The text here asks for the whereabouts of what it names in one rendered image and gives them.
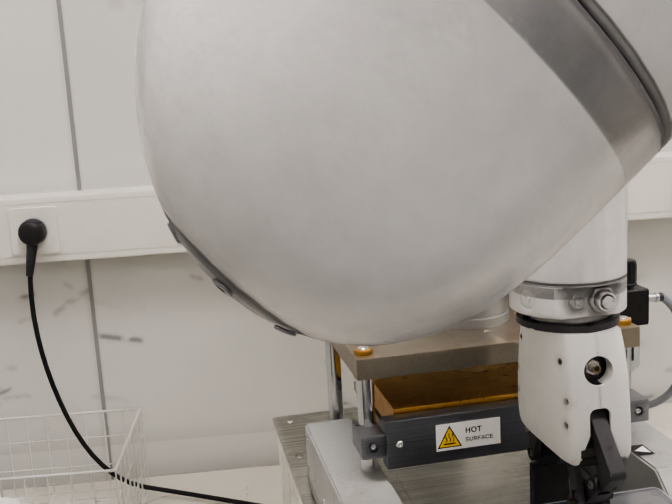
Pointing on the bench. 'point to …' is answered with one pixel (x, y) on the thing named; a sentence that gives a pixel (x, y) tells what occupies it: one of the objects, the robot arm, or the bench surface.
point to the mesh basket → (88, 462)
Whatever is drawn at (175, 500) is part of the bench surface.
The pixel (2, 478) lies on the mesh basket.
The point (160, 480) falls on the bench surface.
